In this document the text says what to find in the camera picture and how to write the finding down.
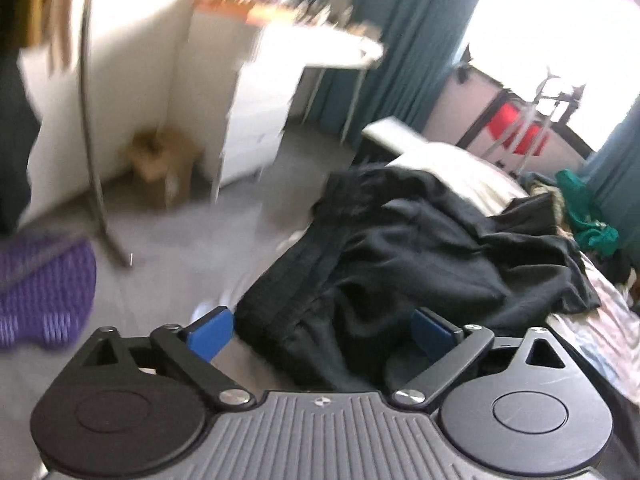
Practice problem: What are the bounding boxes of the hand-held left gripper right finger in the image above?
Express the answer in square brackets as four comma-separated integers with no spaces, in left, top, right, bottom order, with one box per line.
[392,308,567,408]

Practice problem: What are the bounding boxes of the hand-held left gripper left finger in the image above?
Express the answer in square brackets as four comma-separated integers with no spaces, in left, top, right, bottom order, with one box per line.
[81,307,252,409]

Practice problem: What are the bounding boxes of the black garment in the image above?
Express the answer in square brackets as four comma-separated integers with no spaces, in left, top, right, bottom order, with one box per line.
[235,164,602,394]

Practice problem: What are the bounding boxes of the hanging dark clothes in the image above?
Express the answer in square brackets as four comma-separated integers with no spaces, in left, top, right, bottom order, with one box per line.
[0,0,76,233]

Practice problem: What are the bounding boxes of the bed with light sheet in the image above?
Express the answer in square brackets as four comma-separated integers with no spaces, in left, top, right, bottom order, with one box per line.
[361,116,640,411]

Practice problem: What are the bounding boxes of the purple knitted mat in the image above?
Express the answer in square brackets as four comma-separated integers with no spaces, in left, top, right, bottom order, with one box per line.
[0,232,97,350]

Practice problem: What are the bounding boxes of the cardboard box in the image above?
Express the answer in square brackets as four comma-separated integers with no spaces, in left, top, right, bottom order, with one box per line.
[125,127,202,210]

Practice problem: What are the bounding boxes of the green garment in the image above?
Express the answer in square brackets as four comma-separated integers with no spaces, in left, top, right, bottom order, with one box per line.
[555,169,620,260]

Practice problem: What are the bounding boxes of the red chair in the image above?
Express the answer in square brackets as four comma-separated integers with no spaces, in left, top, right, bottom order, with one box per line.
[489,101,553,157]

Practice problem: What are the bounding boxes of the white drawer cabinet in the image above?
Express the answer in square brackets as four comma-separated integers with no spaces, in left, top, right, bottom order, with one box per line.
[186,6,306,188]

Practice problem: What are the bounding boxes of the metal tripod stand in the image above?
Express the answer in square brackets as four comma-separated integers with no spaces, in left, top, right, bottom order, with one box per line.
[482,67,587,173]

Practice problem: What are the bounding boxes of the grey metal rack pole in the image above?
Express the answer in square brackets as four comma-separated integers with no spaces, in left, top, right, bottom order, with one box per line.
[77,0,135,268]

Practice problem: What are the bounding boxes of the teal curtain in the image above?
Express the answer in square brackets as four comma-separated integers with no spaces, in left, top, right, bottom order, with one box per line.
[315,0,496,148]
[582,110,640,256]

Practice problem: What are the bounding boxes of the white folding table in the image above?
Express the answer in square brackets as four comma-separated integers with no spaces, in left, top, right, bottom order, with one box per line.
[260,25,385,143]

